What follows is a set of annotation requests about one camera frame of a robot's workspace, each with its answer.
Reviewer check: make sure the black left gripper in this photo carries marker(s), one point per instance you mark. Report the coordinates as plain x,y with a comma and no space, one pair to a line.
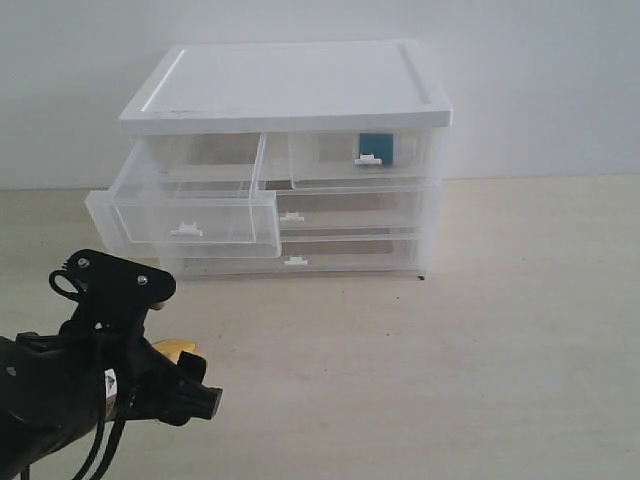
75,381

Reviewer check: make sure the white cap teal bottle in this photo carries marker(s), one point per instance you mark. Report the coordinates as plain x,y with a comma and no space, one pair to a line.
386,150

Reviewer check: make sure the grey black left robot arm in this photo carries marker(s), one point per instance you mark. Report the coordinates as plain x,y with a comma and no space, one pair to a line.
21,448

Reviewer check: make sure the bottom wide clear drawer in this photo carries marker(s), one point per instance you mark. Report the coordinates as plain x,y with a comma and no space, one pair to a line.
371,255

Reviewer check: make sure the wide clear drawer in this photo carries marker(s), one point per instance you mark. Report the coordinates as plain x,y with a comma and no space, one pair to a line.
352,211
371,255

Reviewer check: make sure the middle wide clear drawer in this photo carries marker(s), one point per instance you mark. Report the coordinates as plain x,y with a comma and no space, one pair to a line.
352,211

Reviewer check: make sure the white plastic drawer cabinet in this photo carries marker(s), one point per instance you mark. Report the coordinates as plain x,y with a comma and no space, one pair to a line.
357,86

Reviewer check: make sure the yellow cheese wedge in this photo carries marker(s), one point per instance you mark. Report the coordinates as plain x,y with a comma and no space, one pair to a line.
172,349

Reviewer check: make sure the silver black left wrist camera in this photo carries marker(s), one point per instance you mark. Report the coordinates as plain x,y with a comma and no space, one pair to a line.
112,294

